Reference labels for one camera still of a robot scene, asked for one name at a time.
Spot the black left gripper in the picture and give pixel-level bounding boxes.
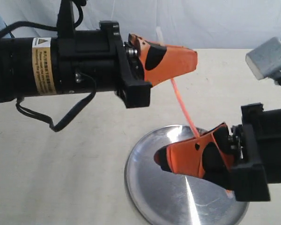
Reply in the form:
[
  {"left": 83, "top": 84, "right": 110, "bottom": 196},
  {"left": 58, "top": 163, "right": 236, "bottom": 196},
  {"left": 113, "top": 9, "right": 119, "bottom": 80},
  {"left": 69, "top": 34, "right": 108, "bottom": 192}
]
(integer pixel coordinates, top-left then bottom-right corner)
[{"left": 57, "top": 21, "right": 198, "bottom": 108}]

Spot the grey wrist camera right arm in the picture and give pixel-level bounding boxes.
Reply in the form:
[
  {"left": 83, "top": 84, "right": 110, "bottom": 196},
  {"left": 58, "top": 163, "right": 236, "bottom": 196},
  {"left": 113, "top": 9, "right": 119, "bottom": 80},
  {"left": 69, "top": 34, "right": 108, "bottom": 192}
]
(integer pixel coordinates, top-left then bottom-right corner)
[{"left": 245, "top": 37, "right": 281, "bottom": 81}]

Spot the round silver metal plate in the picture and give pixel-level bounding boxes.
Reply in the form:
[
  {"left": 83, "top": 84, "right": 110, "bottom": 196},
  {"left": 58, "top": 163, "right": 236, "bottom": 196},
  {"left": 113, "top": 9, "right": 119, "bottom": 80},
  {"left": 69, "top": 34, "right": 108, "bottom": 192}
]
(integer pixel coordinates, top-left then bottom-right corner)
[{"left": 124, "top": 125, "right": 249, "bottom": 225}]

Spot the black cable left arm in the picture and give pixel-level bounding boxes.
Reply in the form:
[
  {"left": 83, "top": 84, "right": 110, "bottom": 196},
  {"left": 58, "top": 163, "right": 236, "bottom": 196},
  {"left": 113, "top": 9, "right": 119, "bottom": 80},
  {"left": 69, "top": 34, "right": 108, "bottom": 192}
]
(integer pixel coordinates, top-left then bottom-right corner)
[{"left": 15, "top": 71, "right": 97, "bottom": 133}]

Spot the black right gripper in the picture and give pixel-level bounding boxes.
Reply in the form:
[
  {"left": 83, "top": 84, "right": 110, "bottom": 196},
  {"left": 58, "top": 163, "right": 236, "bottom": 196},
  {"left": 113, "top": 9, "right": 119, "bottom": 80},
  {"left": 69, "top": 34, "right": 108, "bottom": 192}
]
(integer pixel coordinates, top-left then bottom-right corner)
[{"left": 154, "top": 103, "right": 281, "bottom": 202}]

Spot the thin red plastic stick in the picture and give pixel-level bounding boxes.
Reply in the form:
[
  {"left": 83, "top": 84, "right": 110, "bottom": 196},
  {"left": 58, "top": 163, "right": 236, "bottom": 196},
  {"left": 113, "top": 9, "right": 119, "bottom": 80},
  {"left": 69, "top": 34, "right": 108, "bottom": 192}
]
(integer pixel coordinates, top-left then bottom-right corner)
[{"left": 170, "top": 78, "right": 200, "bottom": 138}]

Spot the black camera mount left arm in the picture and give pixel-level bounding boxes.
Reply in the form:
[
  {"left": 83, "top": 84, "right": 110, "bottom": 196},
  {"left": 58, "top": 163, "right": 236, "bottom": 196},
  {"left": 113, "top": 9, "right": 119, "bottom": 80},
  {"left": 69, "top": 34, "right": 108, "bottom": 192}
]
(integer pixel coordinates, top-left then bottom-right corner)
[{"left": 56, "top": 0, "right": 74, "bottom": 39}]

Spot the white backdrop cloth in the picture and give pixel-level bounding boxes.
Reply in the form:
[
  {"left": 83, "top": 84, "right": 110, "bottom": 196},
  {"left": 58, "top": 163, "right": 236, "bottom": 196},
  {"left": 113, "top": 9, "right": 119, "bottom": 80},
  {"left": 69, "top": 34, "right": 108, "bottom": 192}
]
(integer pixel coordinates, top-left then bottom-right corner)
[{"left": 0, "top": 0, "right": 281, "bottom": 50}]

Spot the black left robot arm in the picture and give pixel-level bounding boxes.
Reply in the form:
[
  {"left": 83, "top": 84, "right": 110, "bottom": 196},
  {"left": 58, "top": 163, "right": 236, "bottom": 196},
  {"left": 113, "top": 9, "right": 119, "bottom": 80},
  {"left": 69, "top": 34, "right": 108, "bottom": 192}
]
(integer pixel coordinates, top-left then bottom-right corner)
[{"left": 0, "top": 21, "right": 198, "bottom": 108}]

